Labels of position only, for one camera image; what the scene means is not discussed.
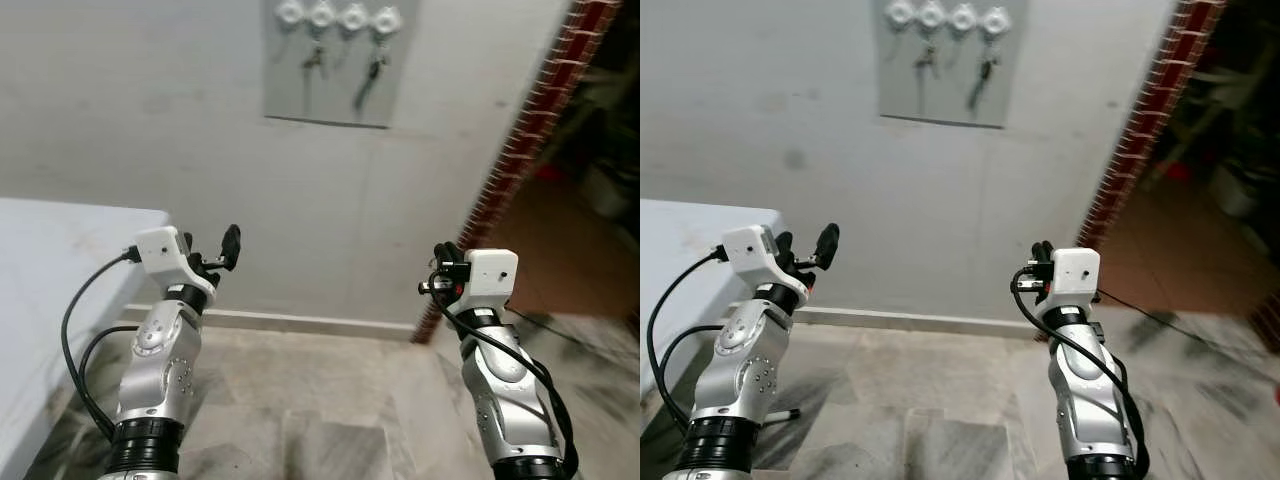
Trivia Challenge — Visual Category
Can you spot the thin black floor cable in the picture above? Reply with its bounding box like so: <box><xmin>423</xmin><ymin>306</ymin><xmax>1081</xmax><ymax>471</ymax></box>
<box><xmin>504</xmin><ymin>306</ymin><xmax>583</xmax><ymax>349</ymax></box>
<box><xmin>1098</xmin><ymin>292</ymin><xmax>1183</xmax><ymax>329</ymax></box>

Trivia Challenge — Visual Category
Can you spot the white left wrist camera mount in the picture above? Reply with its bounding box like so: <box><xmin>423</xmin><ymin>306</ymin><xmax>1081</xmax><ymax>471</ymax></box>
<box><xmin>722</xmin><ymin>225</ymin><xmax>812</xmax><ymax>297</ymax></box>
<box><xmin>134</xmin><ymin>226</ymin><xmax>217</xmax><ymax>297</ymax></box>

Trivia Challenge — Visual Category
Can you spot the grey wall panel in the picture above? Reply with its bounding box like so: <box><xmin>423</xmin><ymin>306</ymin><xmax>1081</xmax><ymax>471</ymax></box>
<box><xmin>262</xmin><ymin>0</ymin><xmax>420</xmax><ymax>130</ymax></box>
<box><xmin>877</xmin><ymin>0</ymin><xmax>1032</xmax><ymax>130</ymax></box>

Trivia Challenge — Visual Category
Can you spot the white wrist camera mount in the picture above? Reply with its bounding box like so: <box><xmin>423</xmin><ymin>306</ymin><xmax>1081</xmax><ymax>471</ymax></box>
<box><xmin>462</xmin><ymin>248</ymin><xmax>519</xmax><ymax>313</ymax></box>
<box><xmin>722</xmin><ymin>225</ymin><xmax>812</xmax><ymax>297</ymax></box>
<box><xmin>1047</xmin><ymin>247</ymin><xmax>1102</xmax><ymax>315</ymax></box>
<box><xmin>134</xmin><ymin>226</ymin><xmax>217</xmax><ymax>297</ymax></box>

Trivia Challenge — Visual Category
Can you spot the white plant pot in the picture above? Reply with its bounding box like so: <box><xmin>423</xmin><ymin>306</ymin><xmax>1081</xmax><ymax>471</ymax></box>
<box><xmin>1212</xmin><ymin>165</ymin><xmax>1267</xmax><ymax>221</ymax></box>

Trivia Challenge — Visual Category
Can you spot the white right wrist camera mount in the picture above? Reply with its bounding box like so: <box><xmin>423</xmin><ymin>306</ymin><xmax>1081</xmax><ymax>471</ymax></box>
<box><xmin>1047</xmin><ymin>247</ymin><xmax>1102</xmax><ymax>315</ymax></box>
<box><xmin>462</xmin><ymin>248</ymin><xmax>519</xmax><ymax>313</ymax></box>

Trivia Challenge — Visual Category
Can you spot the black car key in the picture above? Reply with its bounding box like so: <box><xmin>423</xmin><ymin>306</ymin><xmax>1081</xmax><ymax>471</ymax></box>
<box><xmin>360</xmin><ymin>46</ymin><xmax>392</xmax><ymax>91</ymax></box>
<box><xmin>973</xmin><ymin>48</ymin><xmax>1003</xmax><ymax>91</ymax></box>

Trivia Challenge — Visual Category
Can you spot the red brick pillar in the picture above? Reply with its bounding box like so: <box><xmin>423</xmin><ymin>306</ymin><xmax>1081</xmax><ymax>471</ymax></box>
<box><xmin>411</xmin><ymin>0</ymin><xmax>627</xmax><ymax>347</ymax></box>
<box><xmin>1034</xmin><ymin>0</ymin><xmax>1227</xmax><ymax>347</ymax></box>

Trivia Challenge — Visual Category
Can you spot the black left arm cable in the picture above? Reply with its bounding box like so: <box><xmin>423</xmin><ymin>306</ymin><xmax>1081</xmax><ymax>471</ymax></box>
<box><xmin>61</xmin><ymin>248</ymin><xmax>143</xmax><ymax>443</ymax></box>
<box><xmin>646</xmin><ymin>248</ymin><xmax>731</xmax><ymax>433</ymax></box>

